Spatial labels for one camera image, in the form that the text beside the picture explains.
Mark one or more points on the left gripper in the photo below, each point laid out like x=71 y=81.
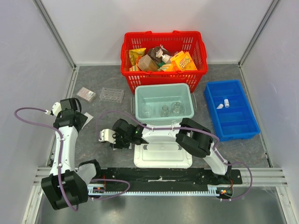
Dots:
x=82 y=118

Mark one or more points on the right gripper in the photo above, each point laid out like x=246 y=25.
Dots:
x=117 y=140

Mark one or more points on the small glass beaker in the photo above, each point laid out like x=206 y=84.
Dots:
x=146 y=111

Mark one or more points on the small glass vial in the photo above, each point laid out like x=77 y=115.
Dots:
x=164 y=111

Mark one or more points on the white capped vial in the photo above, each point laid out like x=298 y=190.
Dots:
x=220 y=106
x=226 y=103

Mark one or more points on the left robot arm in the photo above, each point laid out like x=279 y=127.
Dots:
x=66 y=185

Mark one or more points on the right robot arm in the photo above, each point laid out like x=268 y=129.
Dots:
x=190 y=135

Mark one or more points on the clear test tube rack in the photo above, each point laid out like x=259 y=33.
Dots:
x=111 y=95

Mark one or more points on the white bin lid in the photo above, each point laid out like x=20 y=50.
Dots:
x=161 y=155

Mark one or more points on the light teal plastic bin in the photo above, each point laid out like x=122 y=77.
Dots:
x=163 y=94

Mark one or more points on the brown cardboard box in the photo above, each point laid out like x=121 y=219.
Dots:
x=147 y=64

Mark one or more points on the yellow snack bag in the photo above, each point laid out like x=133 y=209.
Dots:
x=135 y=53

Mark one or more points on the white pump bottle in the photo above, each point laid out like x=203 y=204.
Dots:
x=165 y=57

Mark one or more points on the orange Scrub Daddy box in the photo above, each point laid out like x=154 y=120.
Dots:
x=182 y=61

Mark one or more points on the red plastic shopping basket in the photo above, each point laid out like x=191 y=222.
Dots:
x=175 y=41

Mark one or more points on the blue compartment tray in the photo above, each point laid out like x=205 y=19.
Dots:
x=237 y=121

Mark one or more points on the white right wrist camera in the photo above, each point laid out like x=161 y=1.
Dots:
x=107 y=135

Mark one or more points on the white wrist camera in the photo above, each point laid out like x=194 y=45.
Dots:
x=107 y=135
x=56 y=109

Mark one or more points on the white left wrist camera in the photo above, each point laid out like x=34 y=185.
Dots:
x=56 y=109

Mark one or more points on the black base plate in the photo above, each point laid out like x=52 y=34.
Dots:
x=200 y=175

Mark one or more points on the slotted cable duct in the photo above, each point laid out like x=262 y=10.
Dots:
x=97 y=190

